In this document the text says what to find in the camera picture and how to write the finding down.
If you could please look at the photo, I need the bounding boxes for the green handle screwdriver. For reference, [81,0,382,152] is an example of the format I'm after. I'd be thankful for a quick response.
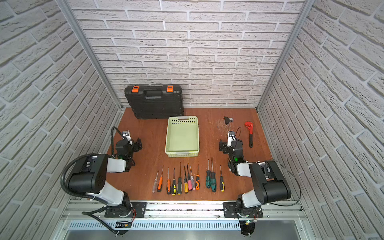
[211,158,217,193]
[206,160,211,189]

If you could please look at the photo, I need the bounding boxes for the black yellow handle screwdriver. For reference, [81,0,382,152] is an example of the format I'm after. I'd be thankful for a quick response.
[220,165,225,192]

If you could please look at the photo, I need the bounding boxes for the orange black handle screwdriver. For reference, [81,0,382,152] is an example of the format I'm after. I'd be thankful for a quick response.
[157,167,164,192]

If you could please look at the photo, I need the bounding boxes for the small orange handle screwdriver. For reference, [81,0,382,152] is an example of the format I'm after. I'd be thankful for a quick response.
[167,168,171,195]

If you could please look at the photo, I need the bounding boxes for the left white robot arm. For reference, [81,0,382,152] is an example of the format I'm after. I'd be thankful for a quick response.
[60,127,143,218]

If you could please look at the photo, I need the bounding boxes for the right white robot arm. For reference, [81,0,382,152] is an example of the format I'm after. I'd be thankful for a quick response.
[219,131,292,217]

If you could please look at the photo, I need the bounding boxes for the orange black stubby screwdriver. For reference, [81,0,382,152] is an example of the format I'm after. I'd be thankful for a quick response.
[196,165,200,190]

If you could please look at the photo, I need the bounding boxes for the light green plastic bin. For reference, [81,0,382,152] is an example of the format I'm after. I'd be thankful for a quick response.
[165,116,200,158]

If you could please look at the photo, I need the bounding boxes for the clear short screwdriver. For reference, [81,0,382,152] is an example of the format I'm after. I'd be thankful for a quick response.
[190,166,196,190]

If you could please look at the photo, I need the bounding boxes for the black yellow small screwdriver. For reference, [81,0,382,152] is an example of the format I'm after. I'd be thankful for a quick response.
[171,169,177,196]

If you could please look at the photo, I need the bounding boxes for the red pipe wrench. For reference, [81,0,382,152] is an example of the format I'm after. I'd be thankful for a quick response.
[245,122,253,148]

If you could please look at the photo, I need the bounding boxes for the small black metal part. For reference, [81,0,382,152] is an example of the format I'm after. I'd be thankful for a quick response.
[224,117,233,125]

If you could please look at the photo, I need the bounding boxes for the black plastic tool case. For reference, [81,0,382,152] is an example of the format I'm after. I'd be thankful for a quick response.
[125,85,184,120]

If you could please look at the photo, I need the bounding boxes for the pink handle screwdriver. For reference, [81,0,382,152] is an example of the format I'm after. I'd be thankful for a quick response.
[187,165,193,191]

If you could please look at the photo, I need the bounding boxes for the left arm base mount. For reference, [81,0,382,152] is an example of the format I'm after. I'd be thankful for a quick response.
[105,202,147,218]

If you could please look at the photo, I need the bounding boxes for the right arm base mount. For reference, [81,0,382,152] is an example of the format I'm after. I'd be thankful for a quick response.
[223,202,264,219]

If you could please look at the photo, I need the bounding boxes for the long black handle screwdriver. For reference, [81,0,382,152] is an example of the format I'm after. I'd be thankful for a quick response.
[177,164,182,195]

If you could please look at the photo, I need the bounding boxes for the left black corrugated cable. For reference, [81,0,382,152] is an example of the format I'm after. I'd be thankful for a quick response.
[59,126,133,236]

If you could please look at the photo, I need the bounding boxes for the aluminium rail frame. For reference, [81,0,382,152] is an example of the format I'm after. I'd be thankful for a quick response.
[53,200,315,240]

